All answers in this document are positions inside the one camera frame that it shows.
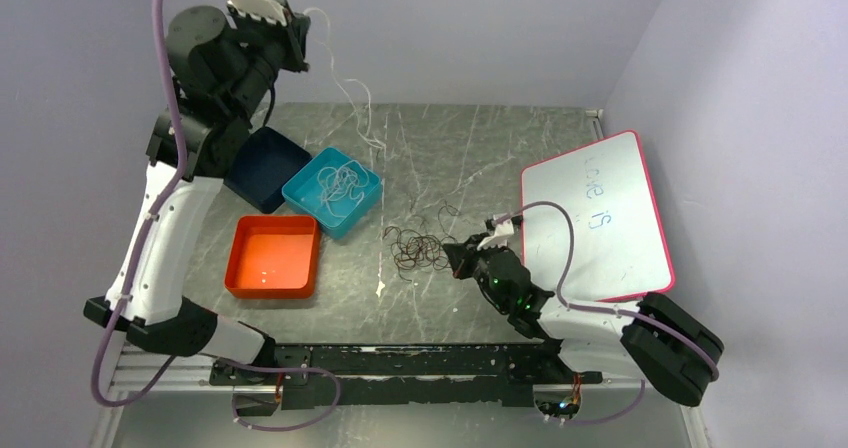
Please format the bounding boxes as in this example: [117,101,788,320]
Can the navy blue tray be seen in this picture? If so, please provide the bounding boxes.
[224,126,312,214]

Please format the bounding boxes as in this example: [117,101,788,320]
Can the pink framed whiteboard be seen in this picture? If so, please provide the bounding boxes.
[520,131,676,301]

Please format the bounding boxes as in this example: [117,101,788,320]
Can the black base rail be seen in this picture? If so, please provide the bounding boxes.
[209,342,603,410]

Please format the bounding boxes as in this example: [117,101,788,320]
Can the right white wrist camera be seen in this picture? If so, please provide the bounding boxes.
[476,215,523,251]

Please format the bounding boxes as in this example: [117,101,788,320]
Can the orange tray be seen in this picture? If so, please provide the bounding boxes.
[224,215,321,300]

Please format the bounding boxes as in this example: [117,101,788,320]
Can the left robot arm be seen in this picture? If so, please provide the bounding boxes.
[83,6,311,384]

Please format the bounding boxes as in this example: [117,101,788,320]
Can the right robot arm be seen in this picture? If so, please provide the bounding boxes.
[442,235,724,407]

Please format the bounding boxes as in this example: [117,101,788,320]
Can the teal tray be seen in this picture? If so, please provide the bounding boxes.
[282,147,383,240]

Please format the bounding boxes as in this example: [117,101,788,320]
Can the brown and white cables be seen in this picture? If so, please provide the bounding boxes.
[381,199,465,285]

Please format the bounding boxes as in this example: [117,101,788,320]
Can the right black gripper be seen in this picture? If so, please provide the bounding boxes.
[443,232,510,311]

